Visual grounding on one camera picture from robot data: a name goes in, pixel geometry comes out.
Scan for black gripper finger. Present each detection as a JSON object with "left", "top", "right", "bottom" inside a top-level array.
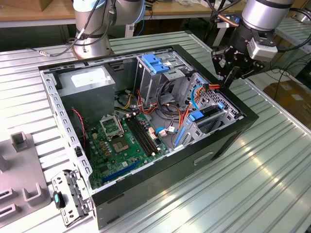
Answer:
[
  {"left": 230, "top": 60, "right": 266, "bottom": 87},
  {"left": 210, "top": 48, "right": 236, "bottom": 88}
]

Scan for red orange power wire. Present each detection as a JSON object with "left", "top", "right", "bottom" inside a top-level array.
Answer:
[{"left": 178, "top": 82, "right": 224, "bottom": 133}]

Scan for blue data wire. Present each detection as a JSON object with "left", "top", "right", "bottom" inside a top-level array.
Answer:
[{"left": 155, "top": 84, "right": 205, "bottom": 137}]

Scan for hard disk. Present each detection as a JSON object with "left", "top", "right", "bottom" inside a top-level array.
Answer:
[{"left": 174, "top": 103, "right": 225, "bottom": 147}]

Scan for grey metal disk bay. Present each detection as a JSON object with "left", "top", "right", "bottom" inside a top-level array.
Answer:
[{"left": 171, "top": 100, "right": 241, "bottom": 151}]

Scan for brown cardboard box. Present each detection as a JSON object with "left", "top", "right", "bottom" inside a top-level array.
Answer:
[{"left": 263, "top": 81, "right": 311, "bottom": 127}]

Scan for small metal slat table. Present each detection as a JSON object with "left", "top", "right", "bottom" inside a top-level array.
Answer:
[{"left": 273, "top": 18, "right": 311, "bottom": 53}]

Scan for blue plastic bay latch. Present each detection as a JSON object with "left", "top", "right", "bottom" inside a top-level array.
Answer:
[{"left": 141, "top": 53, "right": 171, "bottom": 75}]

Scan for grey metal drive cage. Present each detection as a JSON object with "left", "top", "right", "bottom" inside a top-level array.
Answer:
[{"left": 134, "top": 50, "right": 195, "bottom": 106}]

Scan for black RAM slot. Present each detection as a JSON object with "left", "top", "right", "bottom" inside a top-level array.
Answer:
[
  {"left": 128, "top": 116, "right": 154, "bottom": 156},
  {"left": 131, "top": 116, "right": 156, "bottom": 155},
  {"left": 125, "top": 116, "right": 152, "bottom": 156},
  {"left": 134, "top": 115, "right": 159, "bottom": 154}
]

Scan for black open PC case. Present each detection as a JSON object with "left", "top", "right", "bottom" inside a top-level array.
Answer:
[{"left": 37, "top": 44, "right": 259, "bottom": 230}]

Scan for metal socket cover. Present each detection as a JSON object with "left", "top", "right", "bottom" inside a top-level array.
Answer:
[{"left": 99, "top": 115, "right": 125, "bottom": 140}]

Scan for green motherboard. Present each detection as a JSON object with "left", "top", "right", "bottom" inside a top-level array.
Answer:
[{"left": 86, "top": 113, "right": 171, "bottom": 190}]

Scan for grey power supply unit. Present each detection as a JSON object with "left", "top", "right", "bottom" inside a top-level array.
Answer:
[{"left": 56, "top": 67, "right": 117, "bottom": 123}]

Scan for blue expansion slot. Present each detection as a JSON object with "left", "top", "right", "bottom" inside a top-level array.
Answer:
[{"left": 101, "top": 159, "right": 141, "bottom": 184}]

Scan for tan cardboard box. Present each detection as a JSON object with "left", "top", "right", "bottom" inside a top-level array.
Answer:
[{"left": 26, "top": 0, "right": 53, "bottom": 12}]

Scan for black teal latch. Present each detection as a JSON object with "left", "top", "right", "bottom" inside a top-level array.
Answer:
[{"left": 52, "top": 191, "right": 66, "bottom": 209}]

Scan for grey parts rack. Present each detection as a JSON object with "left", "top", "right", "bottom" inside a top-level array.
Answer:
[{"left": 0, "top": 131, "right": 52, "bottom": 230}]

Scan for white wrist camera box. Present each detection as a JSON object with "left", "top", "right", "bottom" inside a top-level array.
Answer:
[{"left": 247, "top": 30, "right": 278, "bottom": 62}]

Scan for copper coloured cable sleeve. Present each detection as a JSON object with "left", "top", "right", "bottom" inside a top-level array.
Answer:
[{"left": 217, "top": 13, "right": 242, "bottom": 28}]

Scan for thick black cable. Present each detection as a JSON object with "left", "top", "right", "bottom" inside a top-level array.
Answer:
[{"left": 156, "top": 80, "right": 178, "bottom": 115}]

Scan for thin wires with white plug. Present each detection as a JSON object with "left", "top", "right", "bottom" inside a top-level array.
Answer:
[{"left": 165, "top": 116, "right": 182, "bottom": 133}]

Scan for red orange supply wires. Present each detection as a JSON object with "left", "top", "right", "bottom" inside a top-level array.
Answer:
[{"left": 135, "top": 89, "right": 160, "bottom": 116}]

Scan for yellow supply wires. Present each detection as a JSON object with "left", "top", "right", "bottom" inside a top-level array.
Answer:
[{"left": 119, "top": 93, "right": 135, "bottom": 110}]

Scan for thin wire locking lever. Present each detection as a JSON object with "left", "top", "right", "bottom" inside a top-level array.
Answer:
[{"left": 116, "top": 113, "right": 127, "bottom": 136}]

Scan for thin red fan wire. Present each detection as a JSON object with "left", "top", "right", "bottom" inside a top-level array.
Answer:
[{"left": 71, "top": 108, "right": 87, "bottom": 151}]

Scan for cable with silver connector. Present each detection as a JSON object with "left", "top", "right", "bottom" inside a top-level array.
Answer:
[{"left": 26, "top": 0, "right": 103, "bottom": 58}]

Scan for grey metal slot bracket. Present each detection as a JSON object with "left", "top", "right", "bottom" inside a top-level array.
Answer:
[{"left": 51, "top": 169, "right": 95, "bottom": 228}]

